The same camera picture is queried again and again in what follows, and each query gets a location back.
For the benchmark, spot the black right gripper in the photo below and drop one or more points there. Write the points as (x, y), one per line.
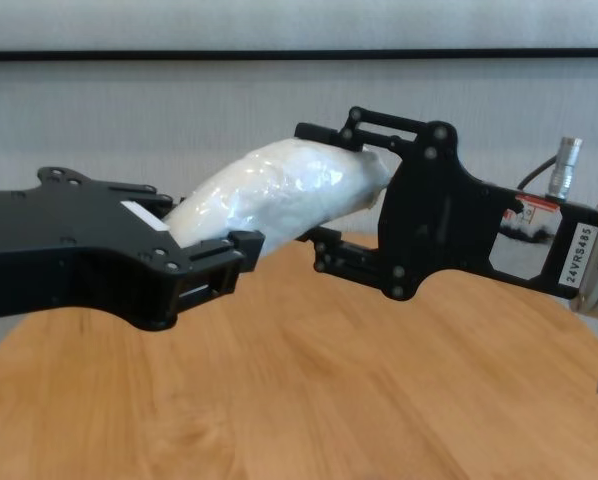
(439, 225)

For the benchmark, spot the black wall rail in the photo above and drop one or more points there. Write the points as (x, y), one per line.
(299, 54)

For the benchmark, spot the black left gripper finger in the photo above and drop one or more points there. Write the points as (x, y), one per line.
(246, 250)

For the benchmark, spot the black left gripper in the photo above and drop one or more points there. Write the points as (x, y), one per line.
(79, 250)

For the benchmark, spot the white plastic-wrapped sandbag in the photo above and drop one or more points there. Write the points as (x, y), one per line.
(289, 190)

